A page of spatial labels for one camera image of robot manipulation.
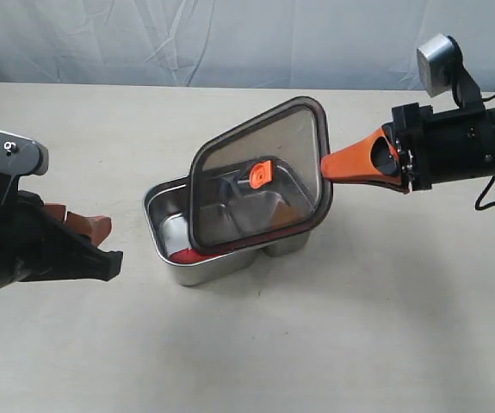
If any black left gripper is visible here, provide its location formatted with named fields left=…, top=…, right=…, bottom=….
left=0, top=173, right=123, bottom=289

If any dark transparent lunch box lid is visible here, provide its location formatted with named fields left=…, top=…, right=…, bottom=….
left=189, top=96, right=333, bottom=255

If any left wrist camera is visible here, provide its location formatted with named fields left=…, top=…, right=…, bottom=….
left=0, top=130, right=49, bottom=176

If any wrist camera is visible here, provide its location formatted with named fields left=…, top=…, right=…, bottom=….
left=0, top=130, right=49, bottom=176
left=416, top=33, right=462, bottom=97

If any light blue backdrop cloth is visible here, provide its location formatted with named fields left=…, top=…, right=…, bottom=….
left=0, top=1, right=495, bottom=91

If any red toy sausage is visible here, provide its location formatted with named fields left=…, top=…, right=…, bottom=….
left=169, top=248, right=217, bottom=265

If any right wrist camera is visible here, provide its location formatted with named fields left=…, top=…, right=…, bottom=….
left=416, top=33, right=462, bottom=97

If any yellow toy cheese wedge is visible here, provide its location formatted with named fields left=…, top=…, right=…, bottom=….
left=270, top=201, right=300, bottom=229

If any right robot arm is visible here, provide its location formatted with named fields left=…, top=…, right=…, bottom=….
left=320, top=103, right=495, bottom=194

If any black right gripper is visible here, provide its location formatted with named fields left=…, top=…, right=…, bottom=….
left=320, top=103, right=495, bottom=194

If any steel two-compartment lunch box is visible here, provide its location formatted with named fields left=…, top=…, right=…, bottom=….
left=144, top=156, right=332, bottom=287

